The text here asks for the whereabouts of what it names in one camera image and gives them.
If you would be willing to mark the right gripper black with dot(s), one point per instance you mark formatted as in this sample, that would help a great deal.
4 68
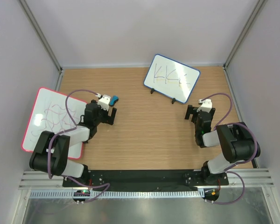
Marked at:
191 110

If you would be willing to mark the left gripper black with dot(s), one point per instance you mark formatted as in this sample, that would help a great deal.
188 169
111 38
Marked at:
109 118

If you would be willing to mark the blue whiteboard eraser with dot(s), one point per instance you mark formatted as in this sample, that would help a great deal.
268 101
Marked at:
113 101

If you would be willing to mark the blue framed whiteboard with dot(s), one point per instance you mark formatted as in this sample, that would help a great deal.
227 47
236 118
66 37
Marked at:
171 78

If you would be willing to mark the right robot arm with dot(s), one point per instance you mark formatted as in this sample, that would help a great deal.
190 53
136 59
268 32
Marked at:
237 144

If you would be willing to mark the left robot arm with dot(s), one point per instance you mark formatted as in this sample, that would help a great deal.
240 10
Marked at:
50 154

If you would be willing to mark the pink framed whiteboard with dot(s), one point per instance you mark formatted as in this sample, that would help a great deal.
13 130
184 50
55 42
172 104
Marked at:
49 114

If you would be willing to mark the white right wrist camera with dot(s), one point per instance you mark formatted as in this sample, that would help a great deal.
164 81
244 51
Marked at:
205 105

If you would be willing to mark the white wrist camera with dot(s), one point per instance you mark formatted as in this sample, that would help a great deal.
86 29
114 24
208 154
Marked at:
103 101
205 105

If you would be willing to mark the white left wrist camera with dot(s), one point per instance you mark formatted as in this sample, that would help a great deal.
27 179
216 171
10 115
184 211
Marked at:
103 101

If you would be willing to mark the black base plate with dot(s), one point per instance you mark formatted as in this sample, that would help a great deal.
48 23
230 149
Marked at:
145 178

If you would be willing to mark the slotted cable duct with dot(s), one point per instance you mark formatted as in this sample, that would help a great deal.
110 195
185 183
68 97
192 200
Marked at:
82 194

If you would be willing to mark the aluminium rail frame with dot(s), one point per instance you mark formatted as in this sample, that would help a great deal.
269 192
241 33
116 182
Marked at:
251 177

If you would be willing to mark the left aluminium corner post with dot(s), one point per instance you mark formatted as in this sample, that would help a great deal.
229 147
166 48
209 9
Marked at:
31 18

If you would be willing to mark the aluminium corner post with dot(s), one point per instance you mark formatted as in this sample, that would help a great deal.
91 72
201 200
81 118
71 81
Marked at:
31 18
244 32

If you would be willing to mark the right aluminium corner post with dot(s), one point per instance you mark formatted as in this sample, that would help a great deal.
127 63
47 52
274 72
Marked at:
244 32

